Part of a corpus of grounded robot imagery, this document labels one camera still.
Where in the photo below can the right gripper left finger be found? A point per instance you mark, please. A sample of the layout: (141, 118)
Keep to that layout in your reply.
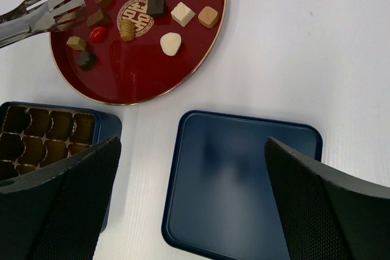
(57, 212)

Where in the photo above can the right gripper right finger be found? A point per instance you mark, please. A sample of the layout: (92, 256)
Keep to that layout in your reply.
(324, 212)

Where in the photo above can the tan block chocolate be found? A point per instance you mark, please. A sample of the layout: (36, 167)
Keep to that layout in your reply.
(76, 43)

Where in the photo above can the gold barrel chocolate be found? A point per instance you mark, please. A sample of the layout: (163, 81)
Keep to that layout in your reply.
(126, 30)

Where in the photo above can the brown rectangular chocolate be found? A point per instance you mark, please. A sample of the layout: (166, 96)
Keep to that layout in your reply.
(99, 18)

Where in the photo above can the metal serving tongs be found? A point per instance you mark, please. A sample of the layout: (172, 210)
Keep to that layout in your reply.
(33, 17)

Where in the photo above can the blue chocolate box with tray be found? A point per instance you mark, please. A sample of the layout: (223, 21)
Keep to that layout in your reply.
(34, 136)

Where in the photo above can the dark faceted chocolate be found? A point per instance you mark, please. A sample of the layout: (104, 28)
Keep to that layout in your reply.
(87, 60)

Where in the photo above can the red lips chocolate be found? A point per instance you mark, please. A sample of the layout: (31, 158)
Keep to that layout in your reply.
(98, 34)

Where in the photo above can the white heart chocolate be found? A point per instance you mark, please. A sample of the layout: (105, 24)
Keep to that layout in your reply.
(170, 43)

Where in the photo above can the tan square chocolate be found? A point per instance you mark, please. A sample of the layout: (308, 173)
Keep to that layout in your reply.
(208, 17)

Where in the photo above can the dark square chocolate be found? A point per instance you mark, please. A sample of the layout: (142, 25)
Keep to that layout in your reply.
(156, 8)

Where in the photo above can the white pyramid chocolate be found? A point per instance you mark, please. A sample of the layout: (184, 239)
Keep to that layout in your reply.
(182, 14)

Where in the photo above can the blue box lid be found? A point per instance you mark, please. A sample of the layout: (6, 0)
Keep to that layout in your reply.
(219, 202)

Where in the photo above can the round red tray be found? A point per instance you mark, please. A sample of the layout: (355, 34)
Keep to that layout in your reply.
(132, 72)

